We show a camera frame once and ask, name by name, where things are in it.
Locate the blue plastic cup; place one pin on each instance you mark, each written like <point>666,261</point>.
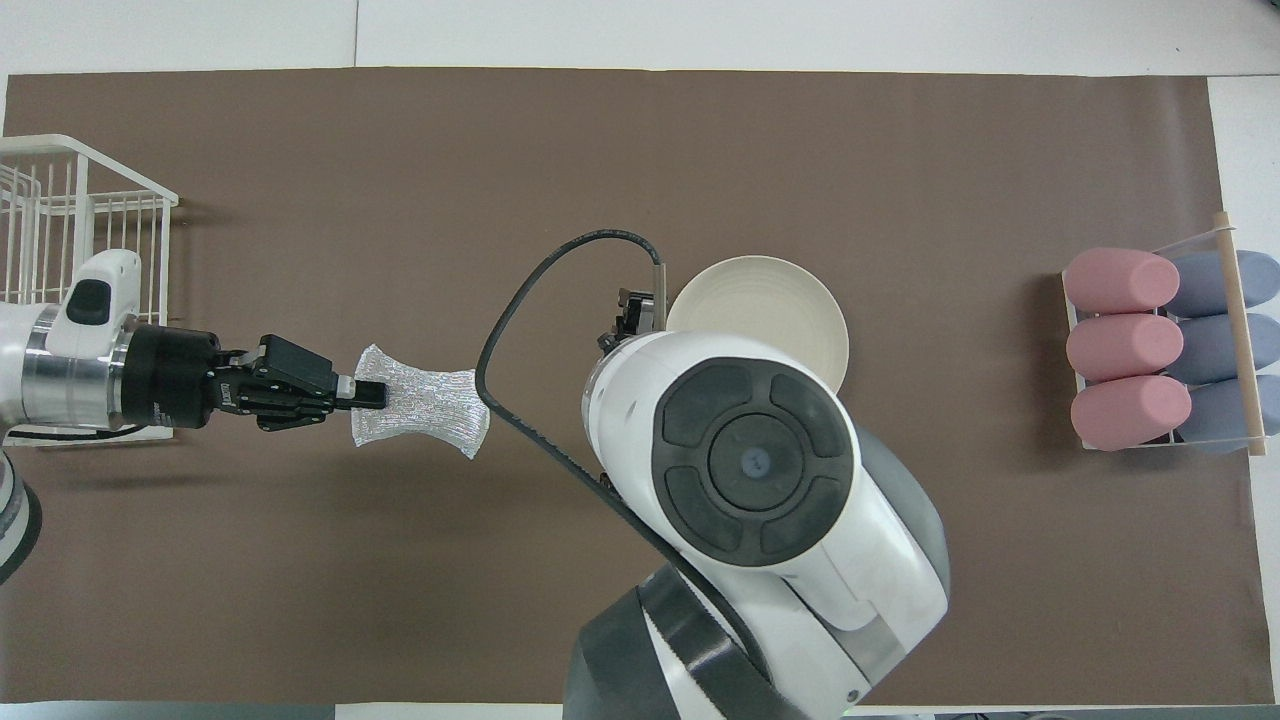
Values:
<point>1205,283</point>
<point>1210,348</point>
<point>1215,415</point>

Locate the brown table mat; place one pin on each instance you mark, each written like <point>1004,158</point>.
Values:
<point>500,150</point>

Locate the pink plastic cup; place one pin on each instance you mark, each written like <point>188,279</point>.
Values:
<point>1130,412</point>
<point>1125,347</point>
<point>1120,281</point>

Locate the clear plastic wrap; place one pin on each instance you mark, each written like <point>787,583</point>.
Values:
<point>430,410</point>

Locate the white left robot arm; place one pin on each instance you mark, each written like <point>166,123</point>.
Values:
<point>60,350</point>

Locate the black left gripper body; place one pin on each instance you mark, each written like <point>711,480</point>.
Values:
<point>170,380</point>

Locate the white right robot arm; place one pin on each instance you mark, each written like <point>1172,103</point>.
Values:
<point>750,460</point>

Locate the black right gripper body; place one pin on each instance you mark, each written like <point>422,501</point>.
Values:
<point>632,318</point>

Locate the round cream plate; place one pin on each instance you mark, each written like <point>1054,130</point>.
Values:
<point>780,310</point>

